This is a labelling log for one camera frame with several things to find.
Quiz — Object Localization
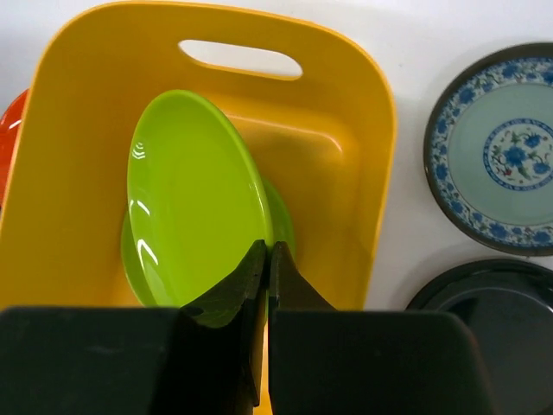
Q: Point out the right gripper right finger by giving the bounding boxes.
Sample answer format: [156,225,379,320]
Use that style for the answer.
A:
[268,242,497,414]

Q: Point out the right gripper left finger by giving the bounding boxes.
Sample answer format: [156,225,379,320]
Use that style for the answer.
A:
[1,240,266,414]

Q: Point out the orange plate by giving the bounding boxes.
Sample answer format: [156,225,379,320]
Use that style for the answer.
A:
[0,90,29,201]

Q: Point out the green plate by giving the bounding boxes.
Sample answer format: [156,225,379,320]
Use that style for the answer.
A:
[120,178,296,307]
[127,90,275,306]

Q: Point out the yellow plastic bin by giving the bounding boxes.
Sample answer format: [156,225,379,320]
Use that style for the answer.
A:
[0,0,398,415]

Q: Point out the right blue patterned plate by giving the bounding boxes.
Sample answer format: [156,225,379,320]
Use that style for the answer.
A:
[423,42,552,257]

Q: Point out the right black plate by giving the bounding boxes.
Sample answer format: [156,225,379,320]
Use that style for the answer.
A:
[408,259,552,414]

